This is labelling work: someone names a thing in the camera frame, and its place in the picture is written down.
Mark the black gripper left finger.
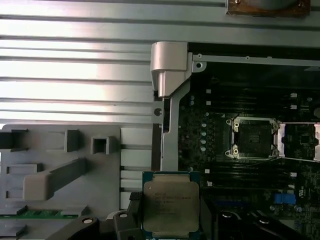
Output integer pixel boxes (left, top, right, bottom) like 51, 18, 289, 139
58, 191, 145, 240

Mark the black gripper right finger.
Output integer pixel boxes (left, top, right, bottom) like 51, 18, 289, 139
199, 193, 297, 240

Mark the silver CPU with green edge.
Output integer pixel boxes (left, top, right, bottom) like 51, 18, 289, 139
141, 170, 201, 234

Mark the black RAM slot row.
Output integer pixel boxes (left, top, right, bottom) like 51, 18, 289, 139
204, 168, 299, 189
206, 91, 299, 114

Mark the CPU socket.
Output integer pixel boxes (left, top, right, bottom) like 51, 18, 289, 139
225, 115, 281, 161

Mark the blue board connector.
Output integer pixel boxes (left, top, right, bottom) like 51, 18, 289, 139
273, 193, 297, 205

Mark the grey plastic parts rack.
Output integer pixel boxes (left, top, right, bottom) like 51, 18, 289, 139
0, 123, 124, 240

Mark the dark green motherboard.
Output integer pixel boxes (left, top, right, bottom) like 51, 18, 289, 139
178, 62, 320, 240

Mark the green RAM stick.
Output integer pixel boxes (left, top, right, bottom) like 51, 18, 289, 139
0, 209, 89, 220

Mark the metal socket cover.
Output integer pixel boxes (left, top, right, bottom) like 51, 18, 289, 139
277, 121, 320, 161

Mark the black open PC case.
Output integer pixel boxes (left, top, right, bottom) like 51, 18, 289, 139
149, 41, 320, 240

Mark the thin wire locking lever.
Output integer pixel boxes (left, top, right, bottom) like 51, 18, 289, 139
241, 156, 286, 168

